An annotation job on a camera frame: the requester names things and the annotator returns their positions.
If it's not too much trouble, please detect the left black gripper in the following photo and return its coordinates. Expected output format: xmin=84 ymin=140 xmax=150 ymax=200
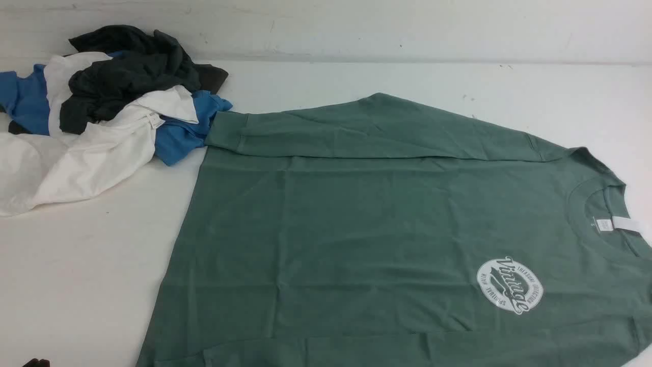
xmin=22 ymin=358 xmax=50 ymax=367

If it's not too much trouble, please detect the green long-sleeve top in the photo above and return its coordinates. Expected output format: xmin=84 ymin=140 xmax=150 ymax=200
xmin=137 ymin=93 xmax=650 ymax=366

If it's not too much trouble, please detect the white garment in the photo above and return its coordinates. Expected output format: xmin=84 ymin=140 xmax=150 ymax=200
xmin=1 ymin=52 xmax=199 ymax=217

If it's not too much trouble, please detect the blue garment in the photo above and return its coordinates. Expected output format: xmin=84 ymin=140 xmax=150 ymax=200
xmin=2 ymin=64 xmax=232 ymax=166

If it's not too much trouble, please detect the dark grey garment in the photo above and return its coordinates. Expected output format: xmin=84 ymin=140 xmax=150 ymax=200
xmin=8 ymin=24 xmax=229 ymax=136

